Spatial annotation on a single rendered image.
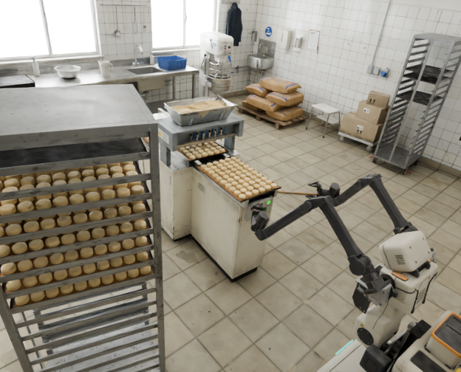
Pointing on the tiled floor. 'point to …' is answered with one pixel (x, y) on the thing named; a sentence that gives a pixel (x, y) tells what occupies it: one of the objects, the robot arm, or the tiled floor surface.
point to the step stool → (326, 115)
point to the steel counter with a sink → (154, 74)
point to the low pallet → (271, 117)
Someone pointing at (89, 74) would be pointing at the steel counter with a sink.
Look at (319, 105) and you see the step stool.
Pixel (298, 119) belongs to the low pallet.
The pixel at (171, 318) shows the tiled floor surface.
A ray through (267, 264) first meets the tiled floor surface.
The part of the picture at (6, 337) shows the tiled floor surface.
